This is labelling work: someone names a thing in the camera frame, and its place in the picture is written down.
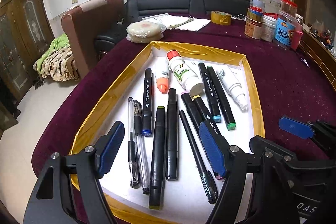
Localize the thin black pen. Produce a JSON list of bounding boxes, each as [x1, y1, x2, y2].
[[178, 110, 218, 204]]

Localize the black marker green cap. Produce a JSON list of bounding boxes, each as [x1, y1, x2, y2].
[[207, 66, 236, 131]]

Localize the black marker light-blue cap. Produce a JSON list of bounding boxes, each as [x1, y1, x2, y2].
[[198, 63, 221, 123]]

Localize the white spray bottle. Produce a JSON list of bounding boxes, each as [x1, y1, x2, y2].
[[217, 65, 248, 111]]

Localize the black marker blue cap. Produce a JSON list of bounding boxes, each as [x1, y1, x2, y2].
[[142, 68, 152, 136]]

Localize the yellow taped white tray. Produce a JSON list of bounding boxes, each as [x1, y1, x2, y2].
[[71, 42, 265, 223]]

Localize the white bottle red cap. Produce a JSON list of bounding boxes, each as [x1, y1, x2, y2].
[[166, 50, 204, 97]]

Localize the white bottle orange cap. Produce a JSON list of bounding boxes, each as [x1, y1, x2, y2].
[[154, 58, 169, 94]]

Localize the black marker plain cap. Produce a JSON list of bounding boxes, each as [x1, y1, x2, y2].
[[166, 89, 178, 180]]

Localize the black marker yellow-green cap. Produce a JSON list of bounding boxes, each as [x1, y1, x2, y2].
[[193, 96, 221, 135]]

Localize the purple velvet tablecloth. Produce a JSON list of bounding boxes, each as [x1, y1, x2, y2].
[[32, 22, 335, 174]]

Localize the pink knitted sleeve flask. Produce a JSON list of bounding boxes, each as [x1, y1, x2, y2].
[[290, 14, 303, 51]]

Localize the blue cartoon label jar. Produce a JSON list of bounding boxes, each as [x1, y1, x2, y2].
[[274, 10, 296, 47]]

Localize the white plastic jar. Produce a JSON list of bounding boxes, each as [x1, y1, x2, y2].
[[261, 15, 277, 42]]

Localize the brown label glass jar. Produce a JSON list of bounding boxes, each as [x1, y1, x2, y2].
[[244, 17, 264, 40]]

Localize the patterned blanket pile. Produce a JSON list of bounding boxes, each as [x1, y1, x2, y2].
[[33, 34, 80, 82]]

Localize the red lid plastic jar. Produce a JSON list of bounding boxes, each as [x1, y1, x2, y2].
[[280, 0, 297, 17]]

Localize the stacked colourful tape rolls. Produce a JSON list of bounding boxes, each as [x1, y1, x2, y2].
[[247, 6, 264, 22]]

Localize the yellow tape roll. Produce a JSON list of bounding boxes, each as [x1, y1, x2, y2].
[[211, 11, 232, 26]]

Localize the wooden double door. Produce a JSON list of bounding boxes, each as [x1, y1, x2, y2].
[[0, 0, 56, 119]]

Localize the brown armchair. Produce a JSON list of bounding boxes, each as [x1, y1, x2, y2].
[[60, 0, 124, 78]]

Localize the white paper stack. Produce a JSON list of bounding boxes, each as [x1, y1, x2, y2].
[[142, 13, 211, 32]]

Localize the wrapped round white cakes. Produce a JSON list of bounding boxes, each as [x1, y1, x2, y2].
[[126, 21, 166, 44]]

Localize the black leather sofa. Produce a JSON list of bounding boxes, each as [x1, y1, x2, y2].
[[93, 0, 250, 60]]

